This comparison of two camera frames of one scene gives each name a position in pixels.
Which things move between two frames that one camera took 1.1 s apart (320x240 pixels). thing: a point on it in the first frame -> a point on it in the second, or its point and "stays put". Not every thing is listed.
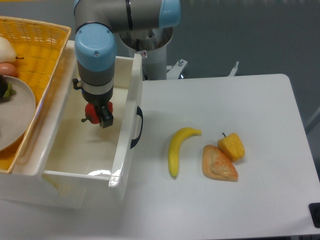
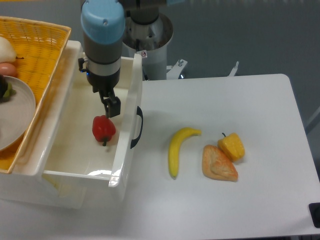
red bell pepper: [92, 113] -> [103, 129]
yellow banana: [177, 139] stays put
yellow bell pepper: [232, 145] stays put
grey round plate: [16, 114] stays put
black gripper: [99, 100] -> [104, 84]
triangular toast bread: [216, 165] stays put
